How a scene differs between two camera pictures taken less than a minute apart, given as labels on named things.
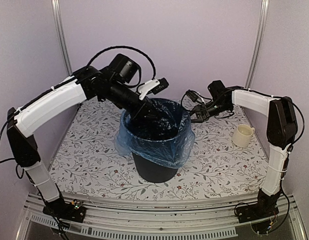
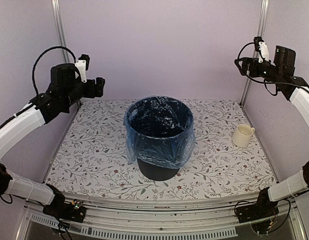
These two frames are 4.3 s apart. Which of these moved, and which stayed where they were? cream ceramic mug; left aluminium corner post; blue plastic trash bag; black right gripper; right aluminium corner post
Moved: blue plastic trash bag; black right gripper
Stayed: left aluminium corner post; cream ceramic mug; right aluminium corner post
